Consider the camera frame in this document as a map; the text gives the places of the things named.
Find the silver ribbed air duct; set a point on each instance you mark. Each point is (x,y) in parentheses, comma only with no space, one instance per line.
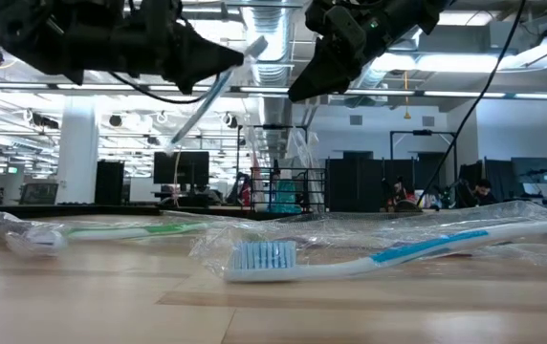
(278,71)

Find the black computer monitor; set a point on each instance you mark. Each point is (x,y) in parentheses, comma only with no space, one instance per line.
(180,167)

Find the long ceiling light strip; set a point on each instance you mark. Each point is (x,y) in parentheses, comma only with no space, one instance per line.
(398,92)

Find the black partition cabinet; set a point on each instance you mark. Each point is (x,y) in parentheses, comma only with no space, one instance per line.
(355,186)

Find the yellow hanging pendant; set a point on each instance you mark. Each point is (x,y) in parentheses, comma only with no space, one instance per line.
(406,115)

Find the black aluminium table frame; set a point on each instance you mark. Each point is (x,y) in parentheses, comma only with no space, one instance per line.
(39,210)

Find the purple white toothbrush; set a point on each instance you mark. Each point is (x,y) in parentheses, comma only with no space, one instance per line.
(39,241)

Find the white square pillar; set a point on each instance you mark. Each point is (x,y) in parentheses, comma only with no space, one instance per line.
(77,153)

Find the dark blue monitor on arm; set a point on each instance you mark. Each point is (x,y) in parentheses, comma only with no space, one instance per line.
(534,169)

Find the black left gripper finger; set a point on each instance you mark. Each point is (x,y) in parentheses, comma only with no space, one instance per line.
(206,67)
(206,48)

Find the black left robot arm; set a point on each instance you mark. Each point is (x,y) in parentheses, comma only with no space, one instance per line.
(39,38)

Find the blue mouthwash bottle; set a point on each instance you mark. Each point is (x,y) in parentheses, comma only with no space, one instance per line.
(278,198)
(293,198)

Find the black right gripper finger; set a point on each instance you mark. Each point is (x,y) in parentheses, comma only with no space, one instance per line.
(312,76)
(345,71)

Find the green exit sign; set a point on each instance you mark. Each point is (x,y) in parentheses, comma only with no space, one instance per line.
(13,170)

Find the green white toothbrush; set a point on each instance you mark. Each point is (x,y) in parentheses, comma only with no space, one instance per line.
(168,229)

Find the black tall cabinet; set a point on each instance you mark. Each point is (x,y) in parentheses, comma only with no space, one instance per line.
(109,184)

